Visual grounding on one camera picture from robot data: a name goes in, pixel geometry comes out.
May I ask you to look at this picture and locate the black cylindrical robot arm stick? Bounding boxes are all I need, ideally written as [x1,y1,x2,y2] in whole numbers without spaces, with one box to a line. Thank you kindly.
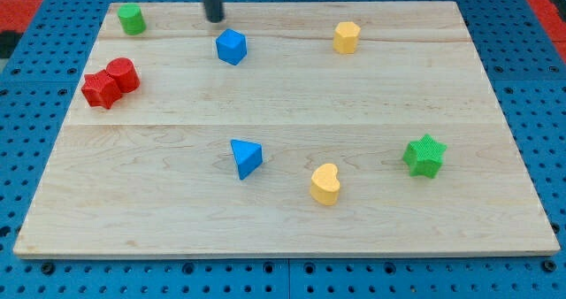
[203,0,225,23]

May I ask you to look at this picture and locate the green star block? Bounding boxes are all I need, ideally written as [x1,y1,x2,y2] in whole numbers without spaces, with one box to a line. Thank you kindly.
[402,134,447,179]

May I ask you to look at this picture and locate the red star block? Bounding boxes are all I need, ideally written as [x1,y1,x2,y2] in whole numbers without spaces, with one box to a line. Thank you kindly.
[80,70,122,110]

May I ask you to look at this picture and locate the blue triangle block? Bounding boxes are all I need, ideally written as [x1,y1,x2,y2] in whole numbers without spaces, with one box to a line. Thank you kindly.
[230,139,263,180]

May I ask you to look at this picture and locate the yellow heart block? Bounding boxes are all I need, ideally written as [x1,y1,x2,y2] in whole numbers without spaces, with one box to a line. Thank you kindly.
[310,163,340,206]

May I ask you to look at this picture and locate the light wooden board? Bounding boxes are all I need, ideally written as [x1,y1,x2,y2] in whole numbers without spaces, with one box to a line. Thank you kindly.
[13,1,560,259]

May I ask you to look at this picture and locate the blue cube block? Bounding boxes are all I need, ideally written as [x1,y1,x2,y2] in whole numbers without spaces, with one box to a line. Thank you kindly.
[216,28,247,65]

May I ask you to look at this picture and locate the yellow hexagon block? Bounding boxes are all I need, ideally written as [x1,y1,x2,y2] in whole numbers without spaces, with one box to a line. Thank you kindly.
[333,21,361,54]

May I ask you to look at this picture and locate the red cylinder block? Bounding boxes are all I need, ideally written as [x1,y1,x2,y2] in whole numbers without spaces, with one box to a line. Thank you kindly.
[106,57,141,93]

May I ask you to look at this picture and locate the green cylinder block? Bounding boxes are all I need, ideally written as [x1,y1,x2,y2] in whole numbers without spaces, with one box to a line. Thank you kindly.
[118,3,146,35]

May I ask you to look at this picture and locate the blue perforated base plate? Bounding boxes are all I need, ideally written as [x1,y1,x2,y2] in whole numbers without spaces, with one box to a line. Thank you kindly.
[1,0,565,298]

